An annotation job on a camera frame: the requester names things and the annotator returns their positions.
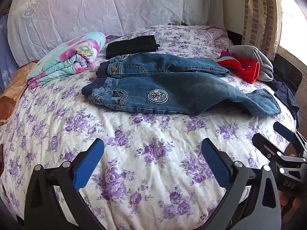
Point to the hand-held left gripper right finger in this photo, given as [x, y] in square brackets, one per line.
[214, 163]

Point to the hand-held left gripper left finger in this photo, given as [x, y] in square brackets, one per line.
[90, 163]

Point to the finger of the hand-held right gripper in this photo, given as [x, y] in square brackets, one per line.
[265, 146]
[284, 131]

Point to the blue denim pants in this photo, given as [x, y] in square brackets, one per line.
[182, 88]

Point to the black folded pants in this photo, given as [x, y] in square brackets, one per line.
[132, 46]

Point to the person's right hand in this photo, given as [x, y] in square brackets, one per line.
[286, 202]

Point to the dark navy garment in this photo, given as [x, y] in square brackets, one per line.
[287, 95]

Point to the black bed end board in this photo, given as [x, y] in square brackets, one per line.
[291, 74]

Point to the purple floral bed sheet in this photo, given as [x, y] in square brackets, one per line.
[148, 153]

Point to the grey garment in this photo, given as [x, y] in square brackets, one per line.
[262, 60]

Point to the red garment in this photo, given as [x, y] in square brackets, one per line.
[239, 68]

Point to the orange brown blanket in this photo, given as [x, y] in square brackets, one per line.
[14, 93]

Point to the window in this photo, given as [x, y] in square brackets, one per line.
[293, 28]

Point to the floral folded quilt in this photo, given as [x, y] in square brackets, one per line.
[69, 57]

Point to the beige checked curtain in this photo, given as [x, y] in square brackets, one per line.
[260, 16]

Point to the blue patterned cloth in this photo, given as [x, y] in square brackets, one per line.
[7, 57]

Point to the white lace headboard cover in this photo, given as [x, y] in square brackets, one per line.
[100, 9]

